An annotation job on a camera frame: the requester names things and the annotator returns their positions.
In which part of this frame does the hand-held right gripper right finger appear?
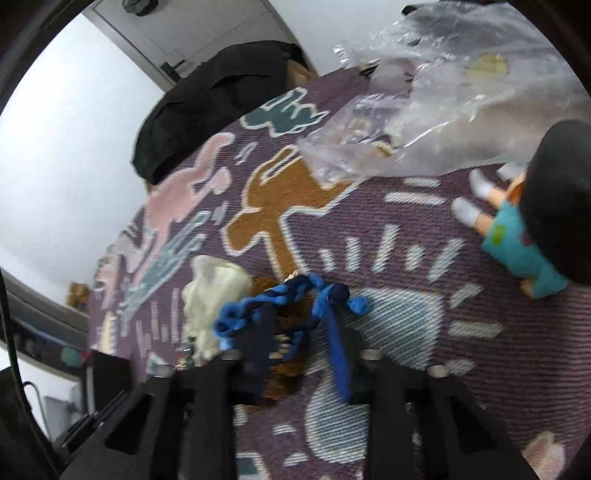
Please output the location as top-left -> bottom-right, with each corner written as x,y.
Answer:
318,295 -> 542,480

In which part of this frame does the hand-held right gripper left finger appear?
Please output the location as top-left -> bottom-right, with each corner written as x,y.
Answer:
59,302 -> 280,480

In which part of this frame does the brown fuzzy pouch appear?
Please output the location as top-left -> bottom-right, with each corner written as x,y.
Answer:
252,276 -> 317,403

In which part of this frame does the blue braided cord bracelet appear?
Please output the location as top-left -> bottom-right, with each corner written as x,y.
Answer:
216,272 -> 371,352

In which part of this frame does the cream crumpled cloth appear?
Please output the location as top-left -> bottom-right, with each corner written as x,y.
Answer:
181,255 -> 253,364

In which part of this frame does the purple printed blanket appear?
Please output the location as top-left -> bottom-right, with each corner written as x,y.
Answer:
88,69 -> 591,480

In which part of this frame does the doll with teal shirt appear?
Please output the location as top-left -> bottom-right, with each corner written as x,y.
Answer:
451,119 -> 591,301

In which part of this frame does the black jacket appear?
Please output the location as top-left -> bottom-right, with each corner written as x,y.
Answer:
131,40 -> 320,184

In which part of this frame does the clear plastic bag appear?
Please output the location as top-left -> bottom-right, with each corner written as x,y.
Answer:
298,2 -> 591,185

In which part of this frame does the grey door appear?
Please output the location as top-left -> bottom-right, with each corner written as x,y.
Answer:
82,0 -> 296,89

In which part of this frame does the wall shelf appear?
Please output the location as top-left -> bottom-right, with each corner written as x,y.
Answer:
0,271 -> 90,377

